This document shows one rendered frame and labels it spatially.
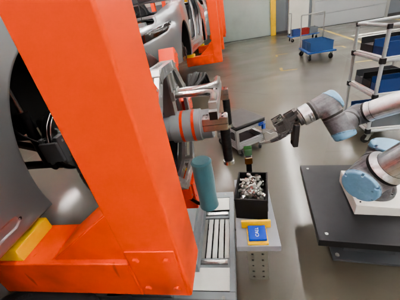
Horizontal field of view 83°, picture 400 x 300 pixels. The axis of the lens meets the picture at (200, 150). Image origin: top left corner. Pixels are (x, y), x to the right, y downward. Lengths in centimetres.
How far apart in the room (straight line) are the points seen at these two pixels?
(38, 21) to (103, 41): 10
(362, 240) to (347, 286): 30
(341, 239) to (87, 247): 103
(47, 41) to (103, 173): 26
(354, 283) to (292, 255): 30
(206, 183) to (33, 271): 66
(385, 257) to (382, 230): 31
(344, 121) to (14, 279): 136
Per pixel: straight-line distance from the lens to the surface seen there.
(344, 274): 153
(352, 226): 133
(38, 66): 49
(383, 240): 132
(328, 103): 111
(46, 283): 101
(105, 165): 51
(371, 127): 260
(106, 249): 76
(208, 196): 102
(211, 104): 77
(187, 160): 121
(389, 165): 110
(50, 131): 120
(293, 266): 149
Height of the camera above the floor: 124
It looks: 29 degrees down
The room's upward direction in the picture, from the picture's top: 11 degrees counter-clockwise
